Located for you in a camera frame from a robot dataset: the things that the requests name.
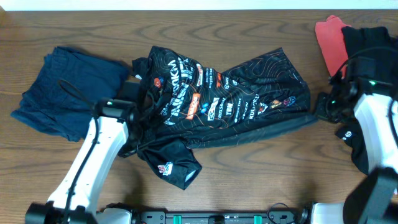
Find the black patterned cycling jersey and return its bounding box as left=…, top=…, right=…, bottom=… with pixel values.
left=119, top=46, right=316, bottom=189

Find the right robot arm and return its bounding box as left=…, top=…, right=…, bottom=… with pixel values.
left=308, top=78, right=397, bottom=223

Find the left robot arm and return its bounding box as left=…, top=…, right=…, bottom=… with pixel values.
left=25, top=99, right=139, bottom=224

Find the red orange garment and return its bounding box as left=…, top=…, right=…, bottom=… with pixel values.
left=315, top=15, right=349, bottom=77

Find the plain black t-shirt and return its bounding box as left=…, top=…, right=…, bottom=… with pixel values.
left=330, top=27, right=397, bottom=175

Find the folded navy blue garment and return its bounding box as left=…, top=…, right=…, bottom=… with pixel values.
left=11, top=47, right=129, bottom=142

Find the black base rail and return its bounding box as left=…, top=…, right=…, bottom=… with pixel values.
left=102, top=202, right=312, bottom=224

